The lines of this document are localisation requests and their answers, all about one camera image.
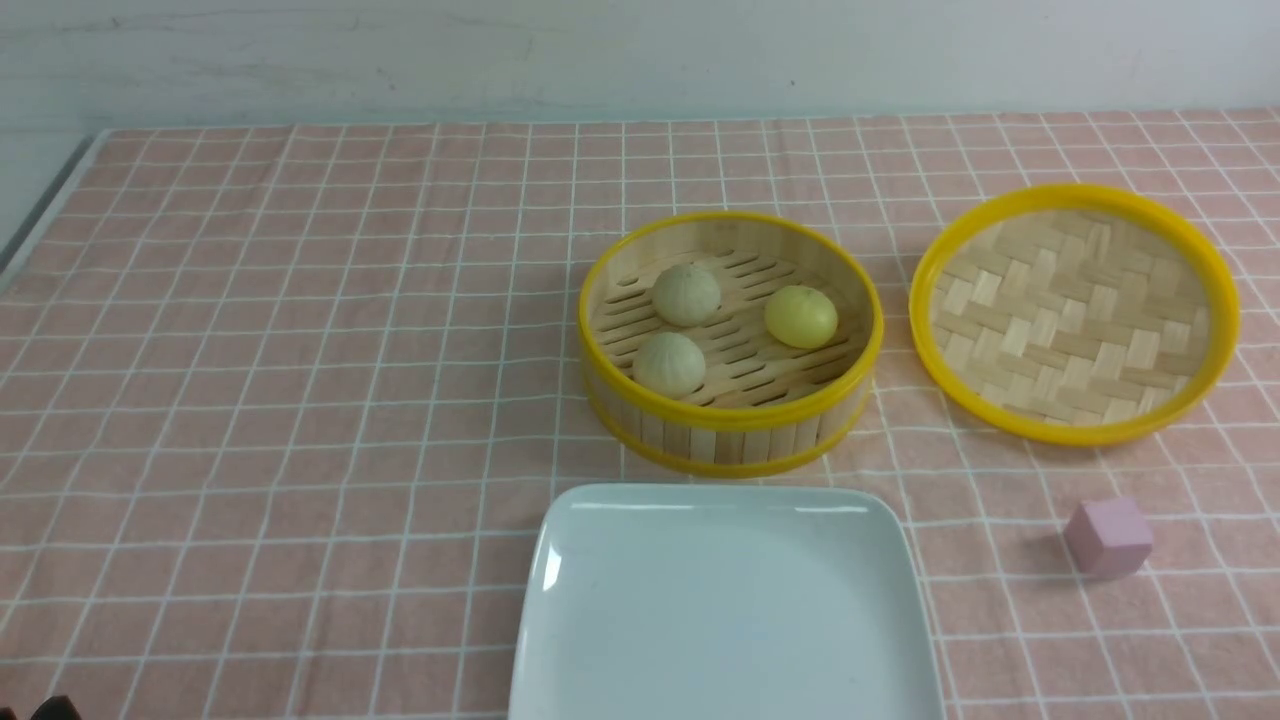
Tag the pink cube block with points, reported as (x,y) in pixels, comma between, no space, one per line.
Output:
(1109,538)

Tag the yellow rimmed bamboo steamer basket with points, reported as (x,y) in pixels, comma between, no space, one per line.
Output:
(762,407)

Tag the yellow rimmed woven steamer lid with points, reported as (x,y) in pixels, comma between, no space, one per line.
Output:
(1074,314)

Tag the white square plate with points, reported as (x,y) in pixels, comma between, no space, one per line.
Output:
(656,601)

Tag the yellow steamed bun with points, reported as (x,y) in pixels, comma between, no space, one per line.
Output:
(801,317)

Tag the white steamed bun front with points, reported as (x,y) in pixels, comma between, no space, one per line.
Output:
(670,364)

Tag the pink checkered tablecloth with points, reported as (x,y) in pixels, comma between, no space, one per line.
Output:
(283,407)

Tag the white steamed bun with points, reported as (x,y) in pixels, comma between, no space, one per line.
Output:
(686,295)
(670,364)

